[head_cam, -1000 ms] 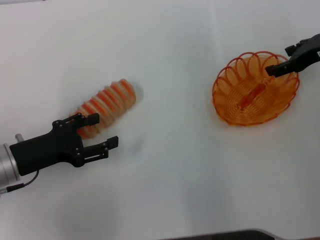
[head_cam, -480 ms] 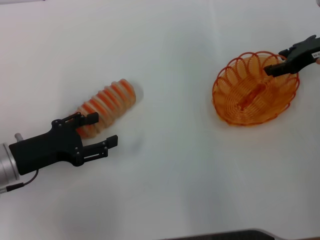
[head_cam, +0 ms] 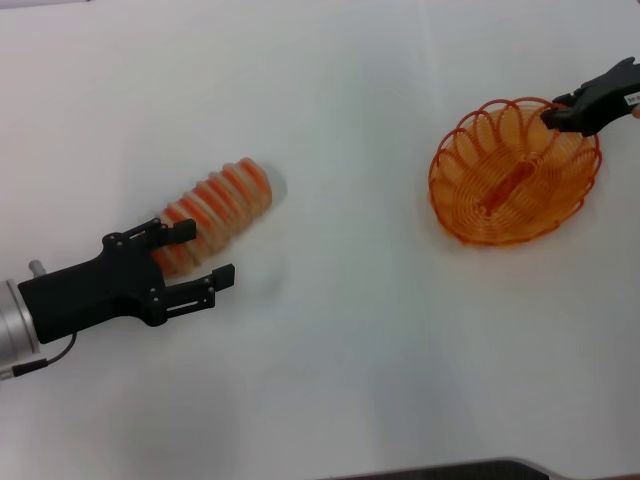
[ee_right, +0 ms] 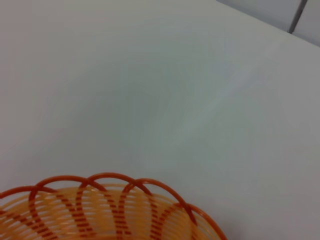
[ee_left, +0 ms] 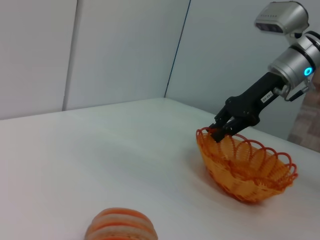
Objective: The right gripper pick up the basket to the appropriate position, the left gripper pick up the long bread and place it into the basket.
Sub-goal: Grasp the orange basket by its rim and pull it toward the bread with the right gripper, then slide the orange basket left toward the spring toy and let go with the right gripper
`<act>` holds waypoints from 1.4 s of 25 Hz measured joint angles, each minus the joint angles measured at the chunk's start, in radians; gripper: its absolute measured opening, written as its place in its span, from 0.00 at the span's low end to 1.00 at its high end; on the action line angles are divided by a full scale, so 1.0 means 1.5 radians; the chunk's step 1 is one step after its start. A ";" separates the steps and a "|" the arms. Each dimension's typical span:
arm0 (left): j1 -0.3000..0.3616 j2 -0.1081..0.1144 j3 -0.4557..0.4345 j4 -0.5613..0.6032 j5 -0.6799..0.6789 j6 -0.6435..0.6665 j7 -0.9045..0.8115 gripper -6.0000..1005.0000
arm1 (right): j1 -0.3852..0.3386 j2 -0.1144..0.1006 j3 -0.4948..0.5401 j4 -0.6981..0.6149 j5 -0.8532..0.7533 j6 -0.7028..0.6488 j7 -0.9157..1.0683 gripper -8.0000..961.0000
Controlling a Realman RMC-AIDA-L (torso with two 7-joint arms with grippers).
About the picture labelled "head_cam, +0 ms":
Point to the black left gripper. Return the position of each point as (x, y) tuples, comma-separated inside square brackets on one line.
[(90, 295)]

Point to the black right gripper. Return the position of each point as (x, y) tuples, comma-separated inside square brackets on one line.
[(612, 100)]

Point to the orange striped bread toy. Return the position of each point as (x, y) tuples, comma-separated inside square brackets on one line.
[(225, 200)]

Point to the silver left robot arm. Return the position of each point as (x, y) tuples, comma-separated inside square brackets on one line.
[(12, 330)]

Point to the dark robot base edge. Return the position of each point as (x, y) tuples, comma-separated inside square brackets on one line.
[(475, 472)]

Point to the silver left gripper connector stub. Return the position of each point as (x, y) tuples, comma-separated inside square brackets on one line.
[(36, 267)]

